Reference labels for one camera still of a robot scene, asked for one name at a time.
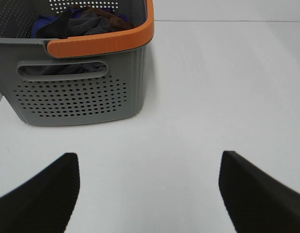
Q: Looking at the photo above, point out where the black towel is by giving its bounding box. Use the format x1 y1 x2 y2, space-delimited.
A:
35 8 72 39

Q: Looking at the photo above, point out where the dark grey towel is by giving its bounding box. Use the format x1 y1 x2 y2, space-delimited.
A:
21 9 111 75

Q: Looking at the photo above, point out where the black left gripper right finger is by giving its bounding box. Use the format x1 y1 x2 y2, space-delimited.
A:
219 151 300 233

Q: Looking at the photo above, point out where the brown towel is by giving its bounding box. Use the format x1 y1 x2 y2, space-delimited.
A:
72 5 137 32

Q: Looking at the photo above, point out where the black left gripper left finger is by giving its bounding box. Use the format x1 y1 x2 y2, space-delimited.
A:
0 153 80 233

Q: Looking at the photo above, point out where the blue towel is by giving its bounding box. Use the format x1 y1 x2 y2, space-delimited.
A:
31 9 136 39

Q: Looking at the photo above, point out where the grey basket with orange rim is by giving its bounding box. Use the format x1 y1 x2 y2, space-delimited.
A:
0 0 154 126

